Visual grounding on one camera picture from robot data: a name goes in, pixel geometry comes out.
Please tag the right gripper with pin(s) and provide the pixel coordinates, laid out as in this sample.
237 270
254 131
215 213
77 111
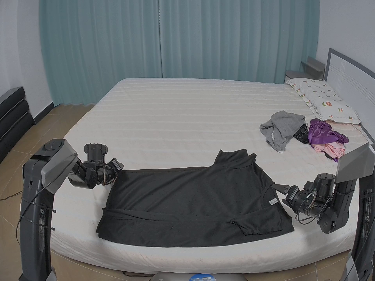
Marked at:
298 200

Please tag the black T-shirt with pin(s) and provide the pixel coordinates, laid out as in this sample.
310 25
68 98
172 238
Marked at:
190 198

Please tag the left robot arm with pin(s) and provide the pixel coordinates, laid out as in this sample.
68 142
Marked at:
55 162

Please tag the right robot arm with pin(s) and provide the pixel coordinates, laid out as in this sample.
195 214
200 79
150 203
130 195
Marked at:
356 162

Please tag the bed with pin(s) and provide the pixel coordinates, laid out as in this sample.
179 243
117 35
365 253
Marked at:
175 121

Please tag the black shiny garment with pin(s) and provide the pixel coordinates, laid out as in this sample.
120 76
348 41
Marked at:
301 133

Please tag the pink garment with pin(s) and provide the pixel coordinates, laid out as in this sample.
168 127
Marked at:
331 149

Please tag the grey garment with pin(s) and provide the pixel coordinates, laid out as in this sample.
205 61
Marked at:
282 127

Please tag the purple satin garment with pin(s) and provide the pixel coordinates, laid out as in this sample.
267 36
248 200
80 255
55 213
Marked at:
319 132

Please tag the white printed pillow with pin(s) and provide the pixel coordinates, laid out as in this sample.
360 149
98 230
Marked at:
325 98

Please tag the grey bedside table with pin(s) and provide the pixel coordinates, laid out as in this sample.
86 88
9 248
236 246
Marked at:
309 69

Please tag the blue-green curtain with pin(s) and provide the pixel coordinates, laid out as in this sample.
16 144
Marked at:
234 31
102 39

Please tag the black chest of drawers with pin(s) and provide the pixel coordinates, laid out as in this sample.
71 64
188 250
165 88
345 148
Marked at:
14 116

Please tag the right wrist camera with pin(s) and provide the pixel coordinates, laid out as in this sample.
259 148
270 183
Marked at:
309 186

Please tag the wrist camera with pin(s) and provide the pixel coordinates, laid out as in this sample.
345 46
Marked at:
309 186
116 164

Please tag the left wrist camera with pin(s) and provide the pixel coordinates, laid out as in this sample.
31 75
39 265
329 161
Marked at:
116 164

